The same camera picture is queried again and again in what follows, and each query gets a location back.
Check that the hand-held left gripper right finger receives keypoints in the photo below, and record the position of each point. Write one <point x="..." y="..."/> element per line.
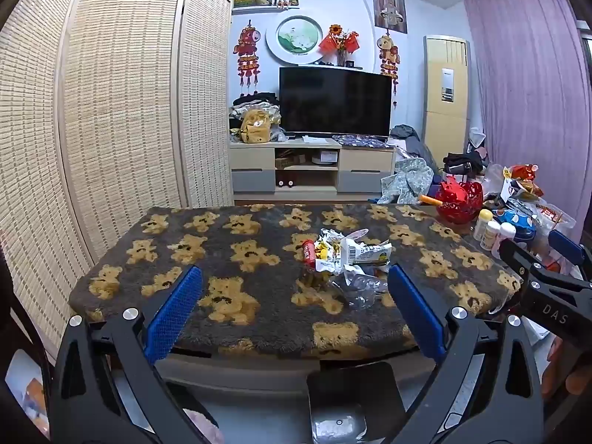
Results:
<point x="416" y="307"/>

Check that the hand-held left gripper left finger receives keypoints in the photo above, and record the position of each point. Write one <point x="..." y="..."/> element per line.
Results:
<point x="178" y="305"/>

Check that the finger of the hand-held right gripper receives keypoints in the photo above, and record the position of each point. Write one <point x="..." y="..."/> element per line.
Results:
<point x="555" y="296"/>
<point x="566" y="245"/>

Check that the clear crushed plastic bottle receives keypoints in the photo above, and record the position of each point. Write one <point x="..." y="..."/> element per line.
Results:
<point x="360" y="289"/>

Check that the yellow wrapper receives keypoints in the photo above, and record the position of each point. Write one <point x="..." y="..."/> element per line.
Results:
<point x="327" y="252"/>

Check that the black waste bin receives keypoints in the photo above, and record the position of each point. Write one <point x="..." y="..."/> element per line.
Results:
<point x="351" y="402"/>

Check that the small red can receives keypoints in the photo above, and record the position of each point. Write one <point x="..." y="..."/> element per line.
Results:
<point x="308" y="252"/>

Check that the person's right hand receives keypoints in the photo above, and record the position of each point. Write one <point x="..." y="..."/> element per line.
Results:
<point x="580" y="383"/>

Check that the blue round tin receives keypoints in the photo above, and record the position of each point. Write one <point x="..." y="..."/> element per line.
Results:
<point x="525" y="229"/>

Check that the teddy bear print blanket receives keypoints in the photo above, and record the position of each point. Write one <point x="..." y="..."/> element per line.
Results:
<point x="231" y="277"/>

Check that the white bottle pink label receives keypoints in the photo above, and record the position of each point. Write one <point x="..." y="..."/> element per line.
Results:
<point x="507" y="233"/>

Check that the small white bottle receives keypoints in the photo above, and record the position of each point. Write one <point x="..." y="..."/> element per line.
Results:
<point x="493" y="236"/>

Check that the red snack bag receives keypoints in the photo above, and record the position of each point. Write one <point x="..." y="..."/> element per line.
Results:
<point x="522" y="172"/>

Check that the orange stick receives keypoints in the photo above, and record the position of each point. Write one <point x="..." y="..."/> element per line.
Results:
<point x="431" y="200"/>

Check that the red openwork basket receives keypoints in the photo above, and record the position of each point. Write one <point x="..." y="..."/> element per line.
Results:
<point x="458" y="201"/>

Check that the floral cloth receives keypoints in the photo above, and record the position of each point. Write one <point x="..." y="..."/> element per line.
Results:
<point x="407" y="180"/>

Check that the black folded clothing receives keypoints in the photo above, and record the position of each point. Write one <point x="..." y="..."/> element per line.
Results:
<point x="462" y="163"/>

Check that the wooden television stand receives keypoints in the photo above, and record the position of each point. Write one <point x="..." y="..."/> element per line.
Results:
<point x="259" y="162"/>

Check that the grey clothes heap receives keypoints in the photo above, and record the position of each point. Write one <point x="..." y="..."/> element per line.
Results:
<point x="409" y="138"/>

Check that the purple curtain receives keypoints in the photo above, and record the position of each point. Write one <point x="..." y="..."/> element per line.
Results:
<point x="522" y="78"/>

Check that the dark patterned folded cloth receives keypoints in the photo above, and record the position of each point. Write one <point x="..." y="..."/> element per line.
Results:
<point x="360" y="141"/>

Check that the yellow backpack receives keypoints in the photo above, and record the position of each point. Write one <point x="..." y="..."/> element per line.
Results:
<point x="254" y="127"/>

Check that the beige standing air conditioner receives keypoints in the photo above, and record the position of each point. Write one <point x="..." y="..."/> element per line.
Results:
<point x="446" y="92"/>

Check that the white paper sheet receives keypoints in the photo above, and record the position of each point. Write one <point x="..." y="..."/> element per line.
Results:
<point x="315" y="138"/>

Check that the woven folding screen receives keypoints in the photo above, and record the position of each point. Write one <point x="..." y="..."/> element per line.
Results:
<point x="115" y="101"/>

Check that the pile of clothes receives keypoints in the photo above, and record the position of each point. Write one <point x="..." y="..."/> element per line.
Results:
<point x="245" y="101"/>

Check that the black television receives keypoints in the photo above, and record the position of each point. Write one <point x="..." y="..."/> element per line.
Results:
<point x="335" y="101"/>

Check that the red hanging ornament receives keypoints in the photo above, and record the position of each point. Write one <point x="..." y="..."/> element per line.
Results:
<point x="247" y="48"/>
<point x="388" y="55"/>

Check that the flower vase with red flags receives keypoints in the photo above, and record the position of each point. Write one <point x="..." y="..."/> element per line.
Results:
<point x="340" y="41"/>

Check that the row of small figurines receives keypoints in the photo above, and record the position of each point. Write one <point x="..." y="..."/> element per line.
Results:
<point x="286" y="2"/>

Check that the round lotus wall art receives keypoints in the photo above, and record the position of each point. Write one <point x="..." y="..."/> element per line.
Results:
<point x="298" y="37"/>

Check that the wall poster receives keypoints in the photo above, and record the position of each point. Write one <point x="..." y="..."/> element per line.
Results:
<point x="390" y="9"/>

